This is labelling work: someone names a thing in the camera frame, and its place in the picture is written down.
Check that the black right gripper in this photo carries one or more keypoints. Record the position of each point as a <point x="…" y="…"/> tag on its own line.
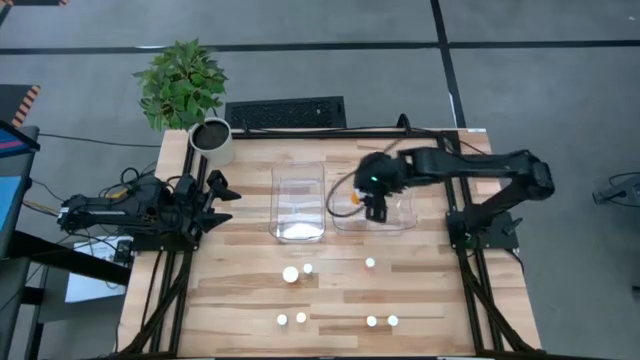
<point x="385" y="175"/>

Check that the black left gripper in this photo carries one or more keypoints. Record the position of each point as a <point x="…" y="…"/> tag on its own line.
<point x="192" y="210"/>

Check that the pink pill bottle white cap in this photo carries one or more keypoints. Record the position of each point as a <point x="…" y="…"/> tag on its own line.
<point x="370" y="262"/>

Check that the small white-capped pill bottle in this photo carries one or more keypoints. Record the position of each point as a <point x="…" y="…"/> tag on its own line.
<point x="308" y="268"/>
<point x="301" y="317"/>
<point x="371" y="321"/>
<point x="393" y="320"/>
<point x="282" y="319"/>

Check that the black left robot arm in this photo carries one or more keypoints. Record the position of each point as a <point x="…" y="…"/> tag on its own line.
<point x="100" y="212"/>

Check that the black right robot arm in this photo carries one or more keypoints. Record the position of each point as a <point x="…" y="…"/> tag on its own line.
<point x="475" y="162"/>

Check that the clear plastic bin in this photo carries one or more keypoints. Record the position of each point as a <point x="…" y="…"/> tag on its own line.
<point x="297" y="230"/>
<point x="400" y="220"/>

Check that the small black device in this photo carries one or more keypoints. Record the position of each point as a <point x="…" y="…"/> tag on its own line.
<point x="123" y="252"/>

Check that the green potted plant white pot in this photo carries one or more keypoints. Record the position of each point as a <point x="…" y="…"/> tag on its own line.
<point x="180" y="85"/>

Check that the white paper sheet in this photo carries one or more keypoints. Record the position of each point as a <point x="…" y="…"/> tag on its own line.
<point x="85" y="290"/>

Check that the black desk stand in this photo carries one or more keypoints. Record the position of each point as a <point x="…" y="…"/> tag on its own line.
<point x="65" y="257"/>

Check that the computer monitor blue screen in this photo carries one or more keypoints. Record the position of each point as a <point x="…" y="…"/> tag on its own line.
<point x="10" y="145"/>

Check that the hazard striped floor mat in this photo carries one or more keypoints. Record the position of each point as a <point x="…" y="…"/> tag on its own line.
<point x="15" y="102"/>

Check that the black tripod base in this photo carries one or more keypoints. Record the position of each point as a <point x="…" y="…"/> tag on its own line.
<point x="617" y="192"/>

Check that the black aluminium table frame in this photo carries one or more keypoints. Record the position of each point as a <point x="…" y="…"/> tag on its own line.
<point x="325" y="135"/>

